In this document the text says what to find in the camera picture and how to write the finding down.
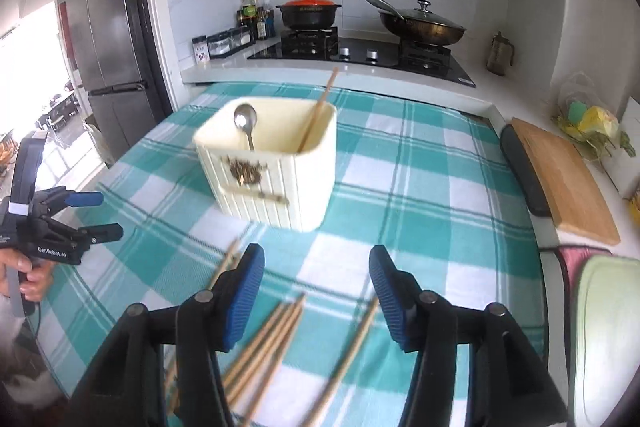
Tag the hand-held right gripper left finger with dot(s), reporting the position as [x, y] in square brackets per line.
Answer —
[245, 297]

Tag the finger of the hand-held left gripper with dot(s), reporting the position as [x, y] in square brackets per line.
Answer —
[105, 233]
[85, 198]

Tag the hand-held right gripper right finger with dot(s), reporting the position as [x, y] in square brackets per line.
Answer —
[390, 297]

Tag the bamboo chopstick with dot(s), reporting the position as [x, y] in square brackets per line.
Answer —
[320, 107]
[227, 259]
[270, 347]
[350, 347]
[280, 357]
[260, 339]

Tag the cream ribbed utensil holder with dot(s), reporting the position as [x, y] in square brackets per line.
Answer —
[280, 187]

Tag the person's left hand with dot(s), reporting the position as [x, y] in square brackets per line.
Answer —
[36, 279]

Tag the teal checked tablecloth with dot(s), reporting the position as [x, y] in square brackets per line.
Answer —
[425, 187]

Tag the dark grey refrigerator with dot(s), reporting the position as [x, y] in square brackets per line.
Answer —
[110, 32]

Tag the stainless steel spoon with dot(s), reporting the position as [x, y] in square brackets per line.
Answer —
[245, 117]

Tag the black cutting board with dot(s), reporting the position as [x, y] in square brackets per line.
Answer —
[525, 172]

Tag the labelled spice jar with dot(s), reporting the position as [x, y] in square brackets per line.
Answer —
[199, 51]

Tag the pink cloth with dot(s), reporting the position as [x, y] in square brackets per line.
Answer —
[575, 269]

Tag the clear seasoning box set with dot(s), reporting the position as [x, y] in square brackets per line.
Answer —
[227, 42]

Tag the wooden cutting board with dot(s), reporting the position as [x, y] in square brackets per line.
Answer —
[565, 177]

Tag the pale green cutting board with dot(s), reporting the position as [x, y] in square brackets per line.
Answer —
[610, 337]

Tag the small oil bottle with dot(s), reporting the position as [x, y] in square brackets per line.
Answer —
[260, 27]

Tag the black gas stove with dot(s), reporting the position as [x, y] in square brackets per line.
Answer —
[360, 49]

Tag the yellow cap condiment bottle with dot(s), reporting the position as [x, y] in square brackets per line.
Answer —
[249, 9]

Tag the dark sauce bottle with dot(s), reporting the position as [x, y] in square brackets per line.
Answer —
[268, 19]

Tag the yellow food packet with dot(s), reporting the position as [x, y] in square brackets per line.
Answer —
[635, 207]

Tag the green sponge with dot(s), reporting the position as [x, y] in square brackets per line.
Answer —
[576, 113]

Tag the dark metal wok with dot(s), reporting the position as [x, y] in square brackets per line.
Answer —
[425, 34]

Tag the brown glass pitcher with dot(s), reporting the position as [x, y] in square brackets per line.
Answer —
[500, 54]

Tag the yellow sponge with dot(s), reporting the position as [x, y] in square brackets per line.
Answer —
[600, 122]

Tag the clear plastic bag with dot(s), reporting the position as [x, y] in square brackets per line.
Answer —
[575, 89]

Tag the glass wok lid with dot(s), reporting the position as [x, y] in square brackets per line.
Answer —
[425, 16]

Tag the black clay pot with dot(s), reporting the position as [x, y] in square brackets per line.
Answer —
[307, 18]

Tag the orange pot lid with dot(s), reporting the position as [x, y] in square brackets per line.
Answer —
[308, 1]

